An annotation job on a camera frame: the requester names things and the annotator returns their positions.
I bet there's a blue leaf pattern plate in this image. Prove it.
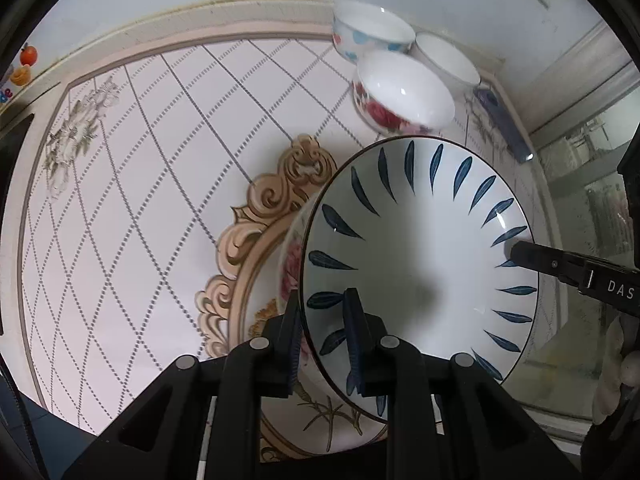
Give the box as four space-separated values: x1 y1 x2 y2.
298 136 539 422

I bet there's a plain white rimmed bowl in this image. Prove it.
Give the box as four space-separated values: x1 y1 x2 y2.
410 32 480 99

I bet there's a red floral white bowl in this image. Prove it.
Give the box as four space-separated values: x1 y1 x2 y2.
352 51 454 136

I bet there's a blue dotted white bowl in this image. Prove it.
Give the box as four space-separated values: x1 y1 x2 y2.
332 1 416 63

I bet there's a large floral ceramic bowl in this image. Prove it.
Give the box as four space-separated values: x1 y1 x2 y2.
262 202 386 457

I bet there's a dark blue smartphone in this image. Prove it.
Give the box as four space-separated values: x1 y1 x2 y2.
473 87 534 164

